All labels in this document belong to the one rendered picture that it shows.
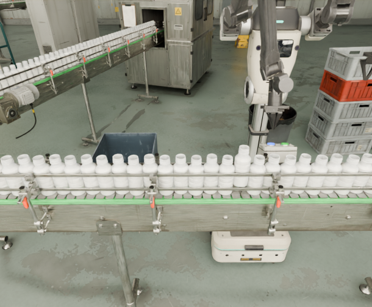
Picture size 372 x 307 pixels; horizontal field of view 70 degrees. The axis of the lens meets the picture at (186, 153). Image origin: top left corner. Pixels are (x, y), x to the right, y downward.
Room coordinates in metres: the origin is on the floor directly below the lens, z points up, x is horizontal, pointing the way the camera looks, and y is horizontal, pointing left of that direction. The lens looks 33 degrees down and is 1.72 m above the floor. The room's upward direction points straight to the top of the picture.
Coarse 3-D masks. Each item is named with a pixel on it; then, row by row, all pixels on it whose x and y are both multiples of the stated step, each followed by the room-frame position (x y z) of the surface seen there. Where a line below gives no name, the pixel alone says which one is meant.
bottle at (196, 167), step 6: (192, 156) 0.82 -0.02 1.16; (198, 156) 0.82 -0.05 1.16; (192, 162) 0.80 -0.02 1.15; (198, 162) 0.79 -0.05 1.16; (192, 168) 0.79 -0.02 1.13; (198, 168) 0.79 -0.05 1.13; (192, 180) 0.78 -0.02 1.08; (198, 180) 0.78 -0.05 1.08; (192, 186) 0.79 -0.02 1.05; (198, 186) 0.78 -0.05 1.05; (192, 192) 0.78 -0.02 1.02; (198, 192) 0.78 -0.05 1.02
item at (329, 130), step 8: (312, 112) 2.91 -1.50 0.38; (312, 120) 2.88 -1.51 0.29; (320, 120) 2.73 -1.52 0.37; (328, 120) 2.60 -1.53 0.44; (368, 120) 2.58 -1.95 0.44; (320, 128) 2.70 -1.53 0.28; (328, 128) 2.56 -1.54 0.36; (336, 128) 2.55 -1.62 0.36; (344, 128) 2.57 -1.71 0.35; (352, 128) 2.58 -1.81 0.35; (360, 128) 2.59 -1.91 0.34; (368, 128) 2.59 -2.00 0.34; (328, 136) 2.54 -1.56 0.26; (336, 136) 2.56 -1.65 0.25; (344, 136) 2.56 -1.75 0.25; (352, 136) 2.57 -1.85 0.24; (360, 136) 2.58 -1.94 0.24; (368, 136) 2.59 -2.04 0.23
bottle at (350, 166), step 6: (354, 156) 0.83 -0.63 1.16; (348, 162) 0.81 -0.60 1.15; (354, 162) 0.80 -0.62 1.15; (348, 168) 0.80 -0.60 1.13; (354, 168) 0.79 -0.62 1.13; (342, 180) 0.79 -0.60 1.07; (348, 180) 0.78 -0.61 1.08; (336, 186) 0.80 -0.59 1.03; (342, 186) 0.79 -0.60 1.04; (348, 186) 0.78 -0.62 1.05; (336, 192) 0.80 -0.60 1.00; (342, 192) 0.79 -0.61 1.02; (348, 192) 0.79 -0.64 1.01
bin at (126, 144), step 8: (104, 136) 1.37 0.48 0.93; (112, 136) 1.38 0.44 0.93; (120, 136) 1.38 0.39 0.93; (128, 136) 1.38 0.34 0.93; (136, 136) 1.38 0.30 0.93; (144, 136) 1.38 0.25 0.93; (152, 136) 1.38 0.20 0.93; (104, 144) 1.34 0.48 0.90; (112, 144) 1.38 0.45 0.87; (120, 144) 1.38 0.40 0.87; (128, 144) 1.38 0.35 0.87; (136, 144) 1.38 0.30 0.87; (144, 144) 1.38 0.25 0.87; (152, 144) 1.38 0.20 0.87; (96, 152) 1.20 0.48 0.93; (104, 152) 1.31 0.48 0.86; (112, 152) 1.38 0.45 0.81; (120, 152) 1.38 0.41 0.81; (128, 152) 1.38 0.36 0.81; (136, 152) 1.38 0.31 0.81; (144, 152) 1.38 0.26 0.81; (152, 152) 1.17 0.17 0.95; (112, 160) 1.38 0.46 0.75; (144, 160) 1.38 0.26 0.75
